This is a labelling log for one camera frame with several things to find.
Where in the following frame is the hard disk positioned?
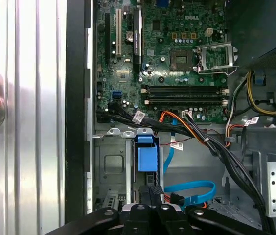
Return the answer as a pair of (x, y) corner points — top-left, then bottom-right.
(133, 133), (165, 196)

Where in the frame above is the CPU socket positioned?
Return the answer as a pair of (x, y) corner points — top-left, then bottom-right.
(169, 48), (194, 72)

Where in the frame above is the orange wire bundle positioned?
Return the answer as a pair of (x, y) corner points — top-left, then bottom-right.
(159, 111), (210, 145)

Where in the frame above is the black expansion slot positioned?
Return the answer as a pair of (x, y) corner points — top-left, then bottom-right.
(104, 12), (111, 64)

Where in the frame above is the grey metal disk bay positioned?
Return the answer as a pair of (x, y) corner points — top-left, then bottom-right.
(92, 127), (165, 214)

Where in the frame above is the black wire bundle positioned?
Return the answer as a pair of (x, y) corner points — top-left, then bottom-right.
(108, 100), (276, 235)

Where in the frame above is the white expansion slot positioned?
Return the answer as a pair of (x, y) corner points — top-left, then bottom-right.
(115, 8), (122, 56)

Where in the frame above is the metal socket cover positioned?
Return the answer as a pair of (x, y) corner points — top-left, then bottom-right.
(198, 43), (238, 72)

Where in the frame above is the grey power supply unit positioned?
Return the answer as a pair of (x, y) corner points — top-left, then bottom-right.
(226, 0), (276, 72)

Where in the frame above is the green motherboard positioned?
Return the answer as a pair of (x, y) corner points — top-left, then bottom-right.
(95, 0), (230, 124)

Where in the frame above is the blue flat data wire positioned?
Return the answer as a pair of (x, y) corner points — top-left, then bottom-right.
(163, 118), (217, 212)

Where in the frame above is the black open PC case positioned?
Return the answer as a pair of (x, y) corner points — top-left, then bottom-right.
(64, 0), (276, 235)

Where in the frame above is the blue plastic clip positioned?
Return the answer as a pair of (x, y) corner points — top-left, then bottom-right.
(253, 70), (266, 87)

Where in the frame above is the yellow wire bundle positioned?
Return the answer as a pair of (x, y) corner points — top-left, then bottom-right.
(246, 70), (276, 116)

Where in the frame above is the white grey wire bundle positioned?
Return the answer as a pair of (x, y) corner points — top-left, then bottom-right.
(225, 75), (249, 148)

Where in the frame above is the thin red black wire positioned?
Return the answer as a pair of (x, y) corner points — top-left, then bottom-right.
(159, 129), (225, 148)

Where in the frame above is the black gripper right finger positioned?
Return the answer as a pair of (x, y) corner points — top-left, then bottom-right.
(149, 185), (266, 235)

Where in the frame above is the metal locking lever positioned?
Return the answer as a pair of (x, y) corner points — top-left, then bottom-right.
(196, 65), (239, 75)

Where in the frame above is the black graphics card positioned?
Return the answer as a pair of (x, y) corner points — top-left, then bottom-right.
(132, 6), (144, 72)

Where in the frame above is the black RAM slot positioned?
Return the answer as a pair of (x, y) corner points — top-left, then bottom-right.
(140, 84), (229, 90)
(144, 99), (229, 106)
(144, 95), (228, 100)
(140, 89), (229, 95)

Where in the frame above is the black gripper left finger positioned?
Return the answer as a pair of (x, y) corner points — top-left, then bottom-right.
(44, 185), (157, 235)

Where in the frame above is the orange red power wire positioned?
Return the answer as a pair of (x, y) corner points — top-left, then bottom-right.
(163, 192), (207, 209)

